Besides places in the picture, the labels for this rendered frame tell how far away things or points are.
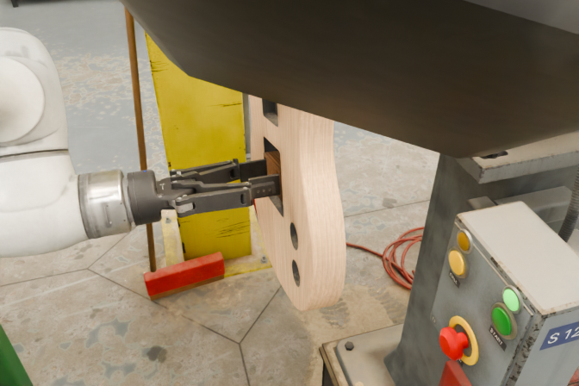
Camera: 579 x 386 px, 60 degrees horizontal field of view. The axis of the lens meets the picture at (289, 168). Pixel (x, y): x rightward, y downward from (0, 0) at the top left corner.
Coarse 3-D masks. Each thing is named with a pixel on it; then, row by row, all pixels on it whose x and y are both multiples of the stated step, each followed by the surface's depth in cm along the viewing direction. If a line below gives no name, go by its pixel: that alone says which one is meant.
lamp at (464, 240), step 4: (460, 232) 60; (464, 232) 59; (468, 232) 58; (460, 236) 59; (464, 236) 59; (468, 236) 58; (460, 240) 59; (464, 240) 58; (468, 240) 58; (460, 244) 59; (464, 244) 59; (468, 244) 58; (472, 244) 58; (460, 248) 60; (464, 248) 59; (468, 248) 59; (464, 252) 59; (468, 252) 59
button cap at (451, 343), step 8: (448, 328) 63; (440, 336) 63; (448, 336) 62; (456, 336) 62; (464, 336) 63; (440, 344) 64; (448, 344) 62; (456, 344) 61; (464, 344) 62; (448, 352) 62; (456, 352) 61
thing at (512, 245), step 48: (480, 240) 58; (528, 240) 57; (480, 288) 58; (528, 288) 52; (576, 288) 52; (480, 336) 60; (528, 336) 52; (576, 336) 53; (480, 384) 61; (528, 384) 57
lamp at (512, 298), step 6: (504, 288) 53; (510, 288) 52; (504, 294) 53; (510, 294) 52; (516, 294) 51; (504, 300) 53; (510, 300) 52; (516, 300) 51; (522, 300) 51; (510, 306) 52; (516, 306) 51; (522, 306) 51; (516, 312) 52
